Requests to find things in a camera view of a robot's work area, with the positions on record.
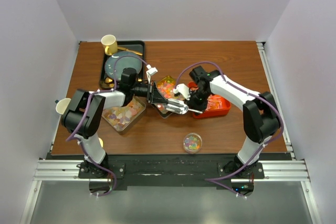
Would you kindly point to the gold tin of gummy candies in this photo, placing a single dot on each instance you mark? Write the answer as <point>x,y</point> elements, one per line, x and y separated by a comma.
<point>165,87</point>

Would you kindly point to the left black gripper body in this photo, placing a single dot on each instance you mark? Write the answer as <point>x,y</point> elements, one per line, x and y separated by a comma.
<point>142,90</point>

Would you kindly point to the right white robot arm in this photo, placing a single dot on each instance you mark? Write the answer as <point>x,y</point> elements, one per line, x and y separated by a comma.
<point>261,118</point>

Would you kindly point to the blue-grey plate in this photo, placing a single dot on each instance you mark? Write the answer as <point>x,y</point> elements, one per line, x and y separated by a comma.
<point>116,63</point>

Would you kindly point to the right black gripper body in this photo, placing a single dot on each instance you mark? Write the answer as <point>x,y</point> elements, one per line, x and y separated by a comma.
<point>198,99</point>

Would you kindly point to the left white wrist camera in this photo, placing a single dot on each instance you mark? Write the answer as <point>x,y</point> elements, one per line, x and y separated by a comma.
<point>150,71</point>

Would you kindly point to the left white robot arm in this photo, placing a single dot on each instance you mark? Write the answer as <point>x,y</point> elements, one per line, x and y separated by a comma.
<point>82,115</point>

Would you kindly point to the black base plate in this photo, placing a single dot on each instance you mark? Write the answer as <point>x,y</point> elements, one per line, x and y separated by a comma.
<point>182,170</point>

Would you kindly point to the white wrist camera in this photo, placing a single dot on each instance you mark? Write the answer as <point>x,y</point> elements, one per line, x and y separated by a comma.
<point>181,90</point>
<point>150,71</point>

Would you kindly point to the orange box of lollipops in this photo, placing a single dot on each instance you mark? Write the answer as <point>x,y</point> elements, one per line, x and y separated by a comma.
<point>216,106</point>

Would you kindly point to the metal candy scoop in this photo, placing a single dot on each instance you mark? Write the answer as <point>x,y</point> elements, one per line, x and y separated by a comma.
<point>179,107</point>

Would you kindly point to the gold spoon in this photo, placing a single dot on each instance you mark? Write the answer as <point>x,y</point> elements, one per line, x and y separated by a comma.
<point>108,80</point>

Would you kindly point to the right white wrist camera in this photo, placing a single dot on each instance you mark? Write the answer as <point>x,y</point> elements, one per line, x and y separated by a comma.
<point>181,90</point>

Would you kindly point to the clear plastic jar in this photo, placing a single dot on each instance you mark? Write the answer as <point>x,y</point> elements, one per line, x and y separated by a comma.
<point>192,143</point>

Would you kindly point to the silver tin of popsicle candies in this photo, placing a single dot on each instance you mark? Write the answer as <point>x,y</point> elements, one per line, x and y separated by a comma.
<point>121,119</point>

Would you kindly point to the yellow mug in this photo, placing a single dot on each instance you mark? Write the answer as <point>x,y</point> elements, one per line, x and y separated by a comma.
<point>110,45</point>

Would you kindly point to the dark green paper cup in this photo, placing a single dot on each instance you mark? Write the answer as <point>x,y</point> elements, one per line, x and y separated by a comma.
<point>62,105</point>

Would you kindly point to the black serving tray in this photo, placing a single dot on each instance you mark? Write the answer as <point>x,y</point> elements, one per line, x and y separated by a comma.
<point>136,45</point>

